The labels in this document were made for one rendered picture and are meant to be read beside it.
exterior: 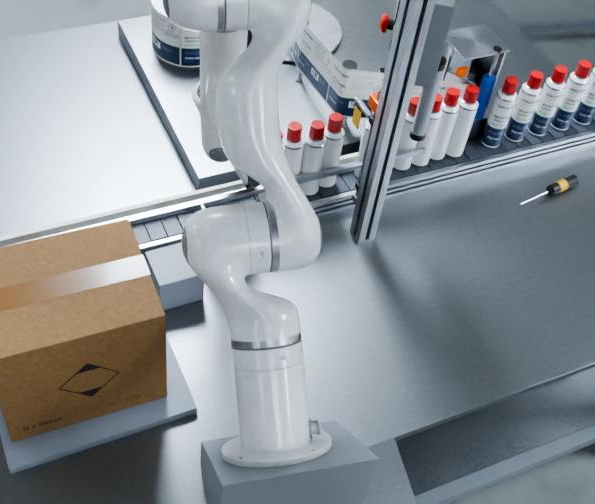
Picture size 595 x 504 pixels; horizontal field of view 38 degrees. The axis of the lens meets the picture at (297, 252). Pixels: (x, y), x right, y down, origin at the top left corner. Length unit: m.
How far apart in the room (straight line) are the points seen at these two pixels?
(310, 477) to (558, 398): 1.39
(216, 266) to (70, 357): 0.32
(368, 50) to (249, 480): 1.49
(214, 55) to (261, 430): 0.68
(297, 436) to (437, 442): 1.07
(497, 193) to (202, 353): 0.90
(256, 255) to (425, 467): 1.19
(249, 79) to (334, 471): 0.63
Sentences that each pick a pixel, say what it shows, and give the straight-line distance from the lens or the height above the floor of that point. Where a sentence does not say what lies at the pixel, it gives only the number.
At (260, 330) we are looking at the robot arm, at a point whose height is 1.19.
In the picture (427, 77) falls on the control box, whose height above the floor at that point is 1.31.
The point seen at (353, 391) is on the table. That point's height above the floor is 0.83.
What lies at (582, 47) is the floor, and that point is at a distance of 4.48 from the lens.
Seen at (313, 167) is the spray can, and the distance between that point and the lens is 1.99.
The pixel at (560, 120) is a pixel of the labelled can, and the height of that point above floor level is 0.92.
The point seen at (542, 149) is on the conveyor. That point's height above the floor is 0.86.
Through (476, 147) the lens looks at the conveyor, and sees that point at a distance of 2.30.
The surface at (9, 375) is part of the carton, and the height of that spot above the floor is 1.07.
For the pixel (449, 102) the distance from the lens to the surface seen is 2.11.
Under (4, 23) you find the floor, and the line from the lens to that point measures 4.14.
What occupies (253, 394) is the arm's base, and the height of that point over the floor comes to 1.11.
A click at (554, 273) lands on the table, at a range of 2.13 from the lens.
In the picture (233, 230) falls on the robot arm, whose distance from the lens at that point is 1.39.
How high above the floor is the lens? 2.33
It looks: 49 degrees down
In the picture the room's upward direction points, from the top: 9 degrees clockwise
